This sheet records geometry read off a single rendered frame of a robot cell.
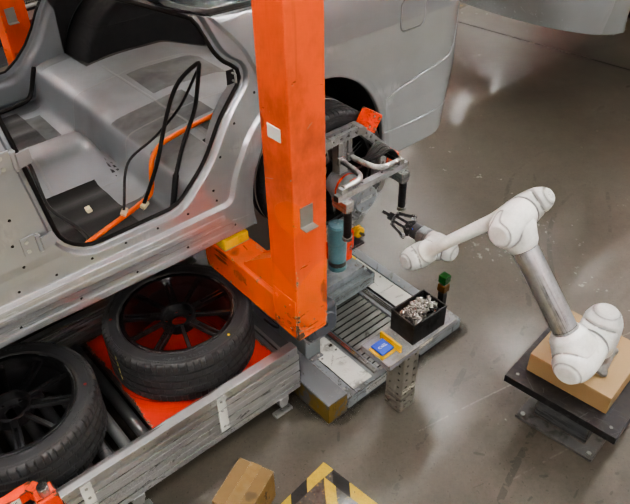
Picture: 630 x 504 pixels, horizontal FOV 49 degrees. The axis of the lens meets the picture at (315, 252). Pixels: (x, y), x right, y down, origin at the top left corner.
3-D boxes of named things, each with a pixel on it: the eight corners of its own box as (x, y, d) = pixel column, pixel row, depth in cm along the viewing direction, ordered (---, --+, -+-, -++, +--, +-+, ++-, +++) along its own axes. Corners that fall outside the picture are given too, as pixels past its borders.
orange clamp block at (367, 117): (363, 127, 316) (371, 109, 314) (375, 133, 312) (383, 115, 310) (354, 124, 311) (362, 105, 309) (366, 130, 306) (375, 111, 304)
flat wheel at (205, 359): (177, 281, 354) (170, 245, 339) (283, 329, 326) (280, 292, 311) (80, 364, 311) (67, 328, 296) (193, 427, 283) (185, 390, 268)
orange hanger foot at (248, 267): (235, 249, 334) (228, 189, 312) (305, 304, 303) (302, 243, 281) (206, 263, 325) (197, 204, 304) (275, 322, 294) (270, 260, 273)
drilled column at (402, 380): (398, 389, 331) (404, 327, 304) (414, 401, 325) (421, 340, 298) (384, 400, 326) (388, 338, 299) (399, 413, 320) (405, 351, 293)
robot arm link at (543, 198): (513, 190, 279) (497, 205, 271) (548, 173, 264) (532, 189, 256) (531, 217, 280) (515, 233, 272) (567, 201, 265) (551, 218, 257)
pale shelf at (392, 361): (428, 303, 316) (428, 298, 314) (456, 323, 306) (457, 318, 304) (360, 349, 295) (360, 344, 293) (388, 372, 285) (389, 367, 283)
